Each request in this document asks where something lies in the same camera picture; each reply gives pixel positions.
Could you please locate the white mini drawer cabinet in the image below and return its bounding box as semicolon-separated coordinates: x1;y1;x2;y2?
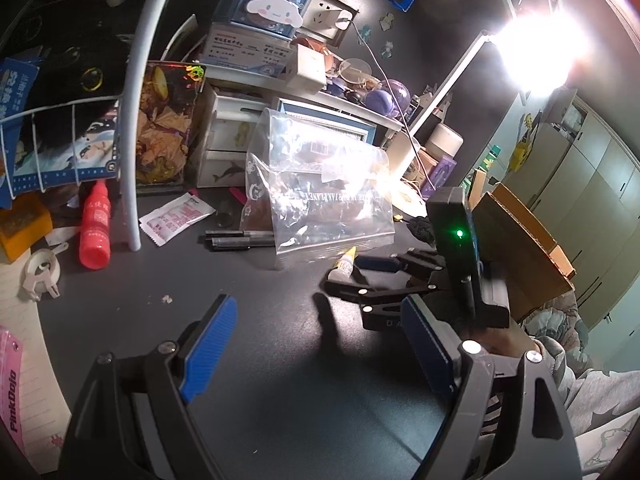
192;85;281;188

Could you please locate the pale green cabinet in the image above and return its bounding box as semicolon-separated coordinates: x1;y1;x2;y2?
500;95;640;331

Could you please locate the small beige box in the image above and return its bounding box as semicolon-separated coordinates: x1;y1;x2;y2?
287;42;328;95

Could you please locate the white medicine box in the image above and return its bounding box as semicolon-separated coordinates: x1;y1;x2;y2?
202;22;296;78

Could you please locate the white desk lamp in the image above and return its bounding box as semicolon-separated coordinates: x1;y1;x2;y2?
400;10;586;136

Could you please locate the white sachet pink print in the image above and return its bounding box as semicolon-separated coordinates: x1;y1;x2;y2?
138;192;215;247

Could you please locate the blue snack packet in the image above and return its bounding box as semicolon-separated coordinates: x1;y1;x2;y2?
0;55;43;211

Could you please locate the brown cardboard box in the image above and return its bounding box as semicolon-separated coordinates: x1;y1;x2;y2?
472;167;576;326

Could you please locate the clear zip bag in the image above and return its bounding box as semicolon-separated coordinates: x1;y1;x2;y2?
239;107;396;271

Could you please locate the person's right forearm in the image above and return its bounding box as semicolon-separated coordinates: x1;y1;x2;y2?
495;290;608;426

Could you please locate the white round dish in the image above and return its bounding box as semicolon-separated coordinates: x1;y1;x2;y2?
392;182;426;211

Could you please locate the holographic food print bag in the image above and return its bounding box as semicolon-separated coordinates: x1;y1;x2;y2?
135;61;208;196

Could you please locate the white cable with plug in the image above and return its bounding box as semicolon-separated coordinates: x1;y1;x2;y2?
334;14;436;196

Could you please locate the dark blue whale print packet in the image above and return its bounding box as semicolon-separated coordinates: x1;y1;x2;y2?
10;105;123;191

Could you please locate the small glue tube yellow cap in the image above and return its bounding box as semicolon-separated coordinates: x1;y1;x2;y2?
336;247;358;278

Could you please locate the clear round acrylic stand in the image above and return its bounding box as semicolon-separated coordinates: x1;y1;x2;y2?
340;57;373;81

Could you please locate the purple box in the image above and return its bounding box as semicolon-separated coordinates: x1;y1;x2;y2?
422;155;457;201

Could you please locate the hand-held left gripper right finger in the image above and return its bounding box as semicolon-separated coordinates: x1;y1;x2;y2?
401;294;583;480

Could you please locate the white desk shelf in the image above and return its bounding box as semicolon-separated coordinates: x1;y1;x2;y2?
205;67;403;131

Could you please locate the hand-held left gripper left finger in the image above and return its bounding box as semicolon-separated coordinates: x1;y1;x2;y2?
60;294;238;480

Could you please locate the white curved rack pole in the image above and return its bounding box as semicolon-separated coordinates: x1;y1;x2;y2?
120;0;186;252

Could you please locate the white cylinder container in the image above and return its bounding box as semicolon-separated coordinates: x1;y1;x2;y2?
425;122;463;157

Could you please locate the black printed bag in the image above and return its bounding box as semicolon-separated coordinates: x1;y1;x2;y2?
0;0;151;116

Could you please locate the white tape dispenser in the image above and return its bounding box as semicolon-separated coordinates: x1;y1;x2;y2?
21;242;70;303

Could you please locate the white power socket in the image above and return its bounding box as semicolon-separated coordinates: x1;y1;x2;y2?
305;0;360;41

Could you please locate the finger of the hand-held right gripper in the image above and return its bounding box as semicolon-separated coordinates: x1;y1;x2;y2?
356;249;448;283
324;270;458;332

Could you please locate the dark small figurine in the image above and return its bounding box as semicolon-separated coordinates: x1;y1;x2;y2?
405;215;438;246

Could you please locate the orange plastic box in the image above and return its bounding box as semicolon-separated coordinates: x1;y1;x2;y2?
0;192;53;263

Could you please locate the pink leopard print pouch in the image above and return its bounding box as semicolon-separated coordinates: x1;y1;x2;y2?
0;327;25;461

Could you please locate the red plastic bottle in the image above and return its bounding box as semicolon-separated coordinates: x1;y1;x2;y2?
78;180;112;271

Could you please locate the blue framed picture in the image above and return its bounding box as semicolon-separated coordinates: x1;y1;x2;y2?
274;97;378;148

